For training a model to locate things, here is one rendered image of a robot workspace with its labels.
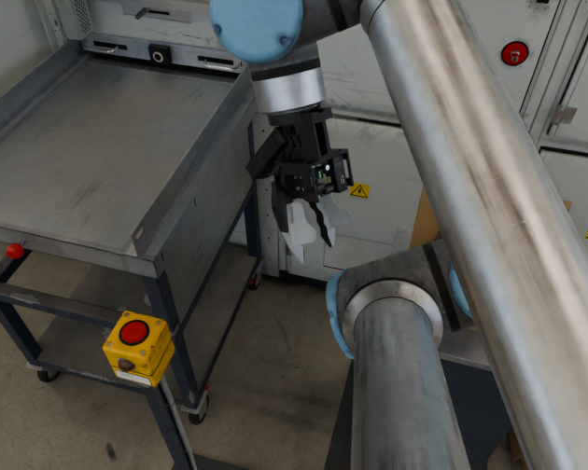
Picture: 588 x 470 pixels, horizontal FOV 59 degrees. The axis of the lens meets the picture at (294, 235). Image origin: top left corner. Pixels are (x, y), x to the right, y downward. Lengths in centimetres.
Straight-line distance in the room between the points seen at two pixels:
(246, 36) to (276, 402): 145
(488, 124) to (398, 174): 120
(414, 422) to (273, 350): 143
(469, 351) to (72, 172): 97
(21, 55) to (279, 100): 121
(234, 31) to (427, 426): 41
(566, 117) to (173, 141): 98
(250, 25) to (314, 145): 20
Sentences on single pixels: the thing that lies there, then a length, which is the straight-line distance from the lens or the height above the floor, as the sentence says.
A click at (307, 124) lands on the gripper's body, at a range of 67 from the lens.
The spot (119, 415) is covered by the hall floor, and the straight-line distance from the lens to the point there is 189.
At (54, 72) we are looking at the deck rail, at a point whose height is 87.
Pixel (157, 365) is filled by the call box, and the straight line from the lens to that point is 94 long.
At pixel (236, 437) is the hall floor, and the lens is 178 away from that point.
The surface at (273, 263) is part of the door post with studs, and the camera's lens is 205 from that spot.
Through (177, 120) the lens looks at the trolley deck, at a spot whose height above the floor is 85.
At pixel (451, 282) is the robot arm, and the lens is 81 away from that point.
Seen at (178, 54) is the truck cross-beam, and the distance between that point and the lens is 165.
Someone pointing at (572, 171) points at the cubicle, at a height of 75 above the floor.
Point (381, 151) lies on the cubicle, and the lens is 156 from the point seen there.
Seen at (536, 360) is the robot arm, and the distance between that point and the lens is 35.
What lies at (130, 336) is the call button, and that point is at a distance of 91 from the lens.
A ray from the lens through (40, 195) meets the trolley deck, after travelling 132.
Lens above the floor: 164
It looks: 46 degrees down
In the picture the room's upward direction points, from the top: straight up
